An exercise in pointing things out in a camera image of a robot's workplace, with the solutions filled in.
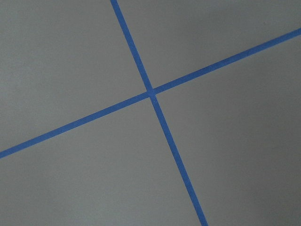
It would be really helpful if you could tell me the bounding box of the blue tape line lengthwise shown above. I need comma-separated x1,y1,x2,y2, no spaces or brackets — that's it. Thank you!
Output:
111,0,208,226

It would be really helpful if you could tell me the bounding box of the blue tape line crosswise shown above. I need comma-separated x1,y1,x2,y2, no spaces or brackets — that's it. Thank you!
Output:
0,28,301,158

